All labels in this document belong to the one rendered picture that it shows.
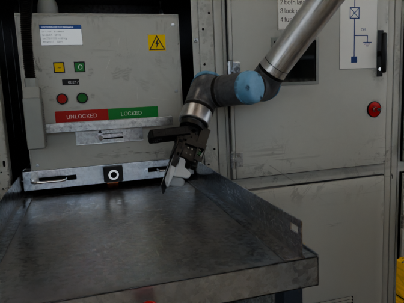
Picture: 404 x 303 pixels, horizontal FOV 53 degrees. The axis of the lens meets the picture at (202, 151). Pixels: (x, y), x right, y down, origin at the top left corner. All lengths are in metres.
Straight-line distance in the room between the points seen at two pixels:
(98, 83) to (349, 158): 0.93
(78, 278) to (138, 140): 0.69
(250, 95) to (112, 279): 0.62
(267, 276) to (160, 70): 0.82
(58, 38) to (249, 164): 0.73
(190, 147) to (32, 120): 0.45
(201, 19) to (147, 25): 0.17
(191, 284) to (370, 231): 1.12
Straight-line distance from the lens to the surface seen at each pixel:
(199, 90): 1.17
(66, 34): 1.34
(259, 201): 0.89
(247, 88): 1.10
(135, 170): 1.35
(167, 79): 1.36
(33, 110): 1.23
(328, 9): 1.18
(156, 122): 1.31
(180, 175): 1.05
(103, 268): 0.76
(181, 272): 0.72
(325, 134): 1.52
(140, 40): 1.35
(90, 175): 1.34
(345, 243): 1.67
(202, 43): 1.35
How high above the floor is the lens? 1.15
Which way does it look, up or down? 9 degrees down
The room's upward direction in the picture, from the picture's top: 3 degrees counter-clockwise
